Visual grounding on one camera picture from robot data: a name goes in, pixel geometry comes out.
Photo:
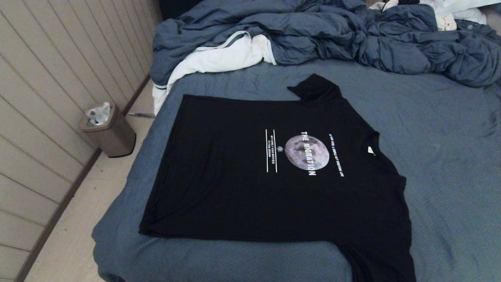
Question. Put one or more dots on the clear plastic bin liner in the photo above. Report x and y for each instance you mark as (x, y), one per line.
(98, 114)

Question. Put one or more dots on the black moon print T-shirt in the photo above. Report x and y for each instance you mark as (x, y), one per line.
(235, 176)

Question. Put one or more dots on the brown trash bin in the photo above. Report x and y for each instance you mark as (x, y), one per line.
(115, 137)

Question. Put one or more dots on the black headboard panel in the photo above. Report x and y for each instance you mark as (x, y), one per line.
(172, 8)

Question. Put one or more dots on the white blanket grey stripe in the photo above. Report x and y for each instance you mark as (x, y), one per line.
(219, 58)

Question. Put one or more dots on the crumpled blue duvet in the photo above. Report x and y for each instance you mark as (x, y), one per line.
(313, 31)

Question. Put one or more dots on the blue bed sheet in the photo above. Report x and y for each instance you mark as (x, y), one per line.
(450, 176)

